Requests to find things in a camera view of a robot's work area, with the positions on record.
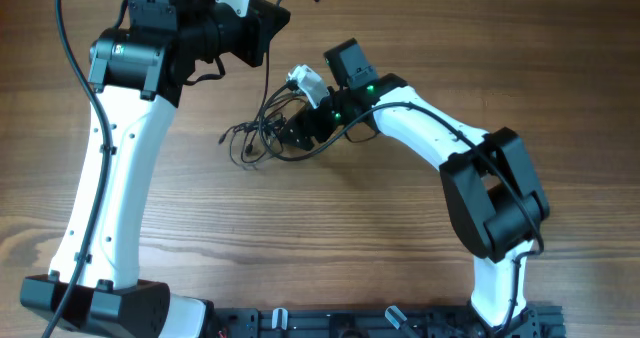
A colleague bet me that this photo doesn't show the black usb cables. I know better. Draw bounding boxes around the black usb cables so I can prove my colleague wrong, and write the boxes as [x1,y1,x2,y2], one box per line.
[217,0,322,171]

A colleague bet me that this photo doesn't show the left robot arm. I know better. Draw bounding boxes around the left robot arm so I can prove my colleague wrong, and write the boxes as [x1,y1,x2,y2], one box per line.
[20,0,290,337]

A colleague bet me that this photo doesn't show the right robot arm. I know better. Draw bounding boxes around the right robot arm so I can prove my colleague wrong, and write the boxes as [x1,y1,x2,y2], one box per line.
[277,39,550,337]

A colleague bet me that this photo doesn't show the left camera cable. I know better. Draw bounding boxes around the left camera cable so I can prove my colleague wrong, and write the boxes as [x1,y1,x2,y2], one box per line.
[39,0,117,338]

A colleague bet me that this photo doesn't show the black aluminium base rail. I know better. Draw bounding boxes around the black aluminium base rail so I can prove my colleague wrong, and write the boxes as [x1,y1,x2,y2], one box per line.
[204,305,566,338]

